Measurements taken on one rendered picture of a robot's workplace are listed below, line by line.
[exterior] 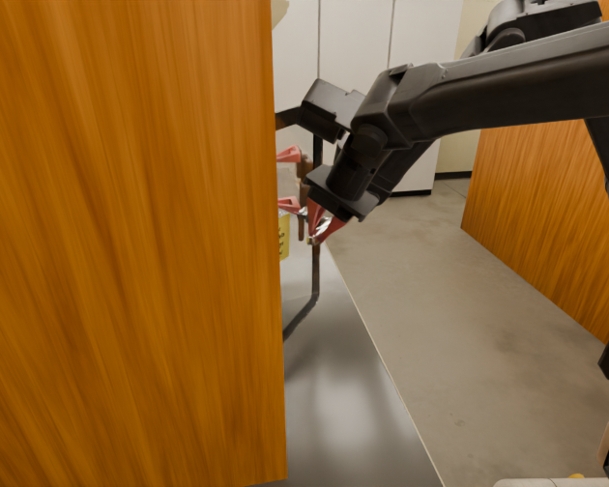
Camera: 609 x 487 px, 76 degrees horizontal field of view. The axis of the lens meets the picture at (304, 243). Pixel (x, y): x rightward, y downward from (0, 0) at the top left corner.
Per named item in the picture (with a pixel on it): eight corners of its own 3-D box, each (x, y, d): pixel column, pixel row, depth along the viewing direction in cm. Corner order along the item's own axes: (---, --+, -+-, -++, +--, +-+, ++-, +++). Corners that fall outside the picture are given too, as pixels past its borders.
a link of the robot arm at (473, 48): (537, 46, 51) (535, 11, 57) (502, 23, 50) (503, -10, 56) (374, 216, 86) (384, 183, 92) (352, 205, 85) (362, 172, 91)
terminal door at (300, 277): (223, 407, 58) (184, 136, 39) (316, 300, 81) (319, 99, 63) (227, 410, 57) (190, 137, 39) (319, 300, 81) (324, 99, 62)
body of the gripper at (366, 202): (359, 226, 54) (386, 184, 49) (300, 186, 55) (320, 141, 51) (373, 210, 59) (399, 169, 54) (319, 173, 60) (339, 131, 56)
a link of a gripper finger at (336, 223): (324, 259, 59) (352, 213, 53) (286, 232, 60) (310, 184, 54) (341, 240, 64) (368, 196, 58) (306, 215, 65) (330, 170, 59)
